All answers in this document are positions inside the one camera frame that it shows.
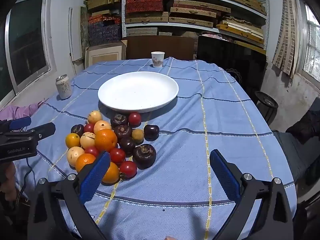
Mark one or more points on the dark purple water chestnut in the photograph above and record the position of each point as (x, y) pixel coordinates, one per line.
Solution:
(119, 120)
(123, 130)
(144, 155)
(77, 129)

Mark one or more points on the white leaning board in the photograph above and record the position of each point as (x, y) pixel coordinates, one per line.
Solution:
(71, 35)

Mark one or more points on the green patterned slab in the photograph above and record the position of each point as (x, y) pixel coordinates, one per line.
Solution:
(84, 30)

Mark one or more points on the black jacket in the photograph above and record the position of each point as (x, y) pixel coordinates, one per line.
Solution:
(305, 125)

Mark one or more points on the large orange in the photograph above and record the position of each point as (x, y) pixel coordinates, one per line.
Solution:
(105, 140)

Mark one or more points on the aluminium framed window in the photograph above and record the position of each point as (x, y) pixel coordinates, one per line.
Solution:
(27, 40)

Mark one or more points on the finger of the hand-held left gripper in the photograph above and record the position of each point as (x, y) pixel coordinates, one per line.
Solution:
(42, 130)
(21, 123)

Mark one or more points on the small yellow orange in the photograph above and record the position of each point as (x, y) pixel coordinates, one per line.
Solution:
(72, 140)

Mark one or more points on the stack of tan woven boxes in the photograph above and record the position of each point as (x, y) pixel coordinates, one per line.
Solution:
(192, 12)

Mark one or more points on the grey woven box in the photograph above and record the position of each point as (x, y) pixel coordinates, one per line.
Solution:
(141, 31)

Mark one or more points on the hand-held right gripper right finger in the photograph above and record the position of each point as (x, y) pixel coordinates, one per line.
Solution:
(223, 172)

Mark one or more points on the red patterned box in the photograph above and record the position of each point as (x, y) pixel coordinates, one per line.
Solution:
(143, 4)

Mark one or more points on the hanging beige brick-pattern sheet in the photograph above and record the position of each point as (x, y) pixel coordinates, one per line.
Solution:
(286, 35)

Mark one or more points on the blue checked tablecloth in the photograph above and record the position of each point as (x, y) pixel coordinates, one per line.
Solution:
(200, 130)

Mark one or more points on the grey chair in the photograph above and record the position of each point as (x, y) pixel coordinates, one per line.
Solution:
(292, 152)

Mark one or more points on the stack of yellow flat boxes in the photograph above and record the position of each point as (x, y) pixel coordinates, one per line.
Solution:
(240, 30)

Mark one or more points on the white round plate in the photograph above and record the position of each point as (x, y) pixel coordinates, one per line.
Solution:
(137, 92)

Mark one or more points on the dark brown board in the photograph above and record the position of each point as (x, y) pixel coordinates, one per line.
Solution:
(160, 45)

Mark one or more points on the black round stool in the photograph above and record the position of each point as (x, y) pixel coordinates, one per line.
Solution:
(266, 105)

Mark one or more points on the lilac cloth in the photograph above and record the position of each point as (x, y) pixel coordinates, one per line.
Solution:
(17, 111)

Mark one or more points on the white paper cup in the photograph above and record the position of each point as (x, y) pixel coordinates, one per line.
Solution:
(158, 59)

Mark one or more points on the glossy dark purple plum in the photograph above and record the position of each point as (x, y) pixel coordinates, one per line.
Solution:
(151, 132)
(127, 145)

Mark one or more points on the white metal shelf rack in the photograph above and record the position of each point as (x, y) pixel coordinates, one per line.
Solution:
(123, 10)

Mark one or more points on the person's left hand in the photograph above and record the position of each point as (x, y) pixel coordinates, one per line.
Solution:
(7, 177)

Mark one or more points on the pink cloth bundle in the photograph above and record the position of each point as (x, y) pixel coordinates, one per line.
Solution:
(212, 35)

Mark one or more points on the pile of blue patterned boxes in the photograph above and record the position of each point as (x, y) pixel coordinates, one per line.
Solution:
(102, 33)

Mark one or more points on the tan longan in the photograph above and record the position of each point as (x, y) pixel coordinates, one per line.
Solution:
(137, 135)

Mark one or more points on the window with mesh grille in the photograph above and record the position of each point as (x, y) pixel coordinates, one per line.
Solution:
(311, 42)

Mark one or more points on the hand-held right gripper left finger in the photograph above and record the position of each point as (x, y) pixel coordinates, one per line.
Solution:
(96, 177)

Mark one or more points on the pale yellow apple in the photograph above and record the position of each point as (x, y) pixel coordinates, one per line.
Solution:
(94, 116)
(87, 140)
(102, 125)
(75, 156)

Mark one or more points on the wooden framed picture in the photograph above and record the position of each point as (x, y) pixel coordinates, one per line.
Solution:
(105, 55)

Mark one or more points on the white beverage can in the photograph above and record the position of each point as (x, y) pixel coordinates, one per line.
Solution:
(64, 87)

